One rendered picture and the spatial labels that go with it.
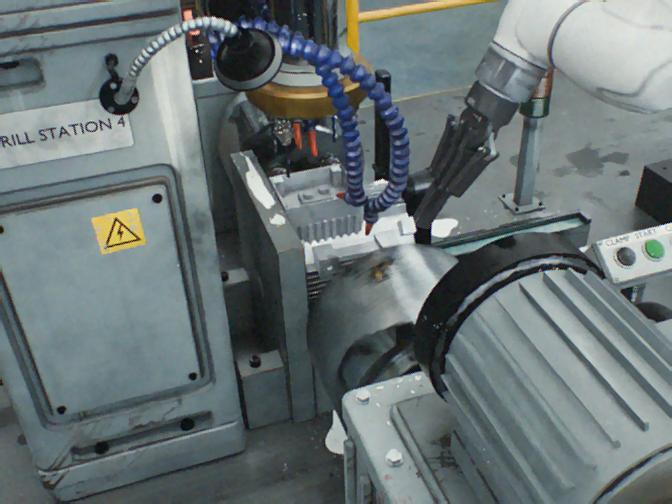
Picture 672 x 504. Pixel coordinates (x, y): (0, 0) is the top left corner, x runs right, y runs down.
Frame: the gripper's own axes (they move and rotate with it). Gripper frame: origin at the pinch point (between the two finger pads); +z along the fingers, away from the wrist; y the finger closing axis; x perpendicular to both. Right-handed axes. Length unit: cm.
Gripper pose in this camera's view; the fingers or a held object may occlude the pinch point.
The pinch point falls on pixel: (430, 206)
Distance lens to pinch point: 119.3
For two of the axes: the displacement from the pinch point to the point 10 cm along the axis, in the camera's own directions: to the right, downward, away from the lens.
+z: -4.4, 8.1, 3.9
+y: 3.2, 5.5, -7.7
